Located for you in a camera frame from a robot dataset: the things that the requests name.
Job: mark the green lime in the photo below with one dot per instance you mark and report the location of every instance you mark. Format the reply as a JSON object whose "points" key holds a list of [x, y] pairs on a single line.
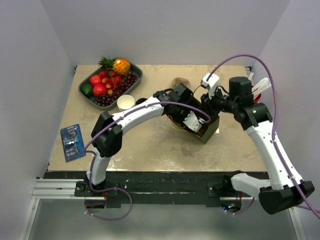
{"points": [[87, 90]]}

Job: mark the green paper bag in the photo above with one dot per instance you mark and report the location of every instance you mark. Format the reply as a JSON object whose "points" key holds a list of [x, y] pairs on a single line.
{"points": [[210, 127]]}

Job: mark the red straw cup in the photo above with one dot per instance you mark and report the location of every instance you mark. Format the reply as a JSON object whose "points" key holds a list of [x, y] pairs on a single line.
{"points": [[258, 96]]}

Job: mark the red apple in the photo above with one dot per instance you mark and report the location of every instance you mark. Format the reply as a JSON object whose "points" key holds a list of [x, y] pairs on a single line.
{"points": [[99, 90], [95, 80]]}

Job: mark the purple grapes bunch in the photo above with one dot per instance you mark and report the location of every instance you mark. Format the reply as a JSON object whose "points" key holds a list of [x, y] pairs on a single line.
{"points": [[116, 86]]}

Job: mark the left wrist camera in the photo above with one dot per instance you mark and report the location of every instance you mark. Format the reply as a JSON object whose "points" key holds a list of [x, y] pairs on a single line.
{"points": [[195, 122]]}

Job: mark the aluminium rail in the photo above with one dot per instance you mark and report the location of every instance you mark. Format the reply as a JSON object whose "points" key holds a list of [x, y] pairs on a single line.
{"points": [[51, 189]]}

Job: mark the grey fruit tray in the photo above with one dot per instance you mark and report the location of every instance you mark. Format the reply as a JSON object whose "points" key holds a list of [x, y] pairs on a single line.
{"points": [[103, 72]]}

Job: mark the stack of black lids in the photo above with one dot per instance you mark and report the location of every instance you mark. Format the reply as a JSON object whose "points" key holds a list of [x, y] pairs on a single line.
{"points": [[140, 101]]}

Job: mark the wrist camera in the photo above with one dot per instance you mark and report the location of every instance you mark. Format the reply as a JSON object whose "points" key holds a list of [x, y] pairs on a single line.
{"points": [[210, 83], [195, 122]]}

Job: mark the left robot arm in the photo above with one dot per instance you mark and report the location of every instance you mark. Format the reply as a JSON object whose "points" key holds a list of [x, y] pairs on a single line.
{"points": [[107, 135]]}

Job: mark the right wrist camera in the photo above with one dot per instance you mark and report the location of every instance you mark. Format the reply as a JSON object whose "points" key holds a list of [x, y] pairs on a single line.
{"points": [[210, 83]]}

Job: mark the stack of paper cups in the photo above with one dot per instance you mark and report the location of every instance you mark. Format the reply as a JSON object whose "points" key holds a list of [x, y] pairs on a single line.
{"points": [[125, 102]]}

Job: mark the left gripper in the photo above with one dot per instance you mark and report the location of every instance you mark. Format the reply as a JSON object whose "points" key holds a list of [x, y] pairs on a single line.
{"points": [[180, 120]]}

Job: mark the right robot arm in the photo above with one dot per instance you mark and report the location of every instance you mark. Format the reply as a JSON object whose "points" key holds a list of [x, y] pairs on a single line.
{"points": [[285, 188]]}

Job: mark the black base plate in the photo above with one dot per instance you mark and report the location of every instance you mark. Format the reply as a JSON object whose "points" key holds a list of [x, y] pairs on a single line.
{"points": [[152, 187]]}

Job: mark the stack of cup carriers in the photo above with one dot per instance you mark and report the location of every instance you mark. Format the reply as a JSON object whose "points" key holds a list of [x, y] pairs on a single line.
{"points": [[179, 80]]}

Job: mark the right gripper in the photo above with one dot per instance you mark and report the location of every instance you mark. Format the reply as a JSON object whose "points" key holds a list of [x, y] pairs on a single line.
{"points": [[209, 104]]}

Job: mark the blue card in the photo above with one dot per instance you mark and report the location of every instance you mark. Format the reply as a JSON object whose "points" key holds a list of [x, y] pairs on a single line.
{"points": [[72, 143]]}

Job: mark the toy pineapple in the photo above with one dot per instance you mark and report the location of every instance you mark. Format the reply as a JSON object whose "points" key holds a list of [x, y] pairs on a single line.
{"points": [[119, 65]]}

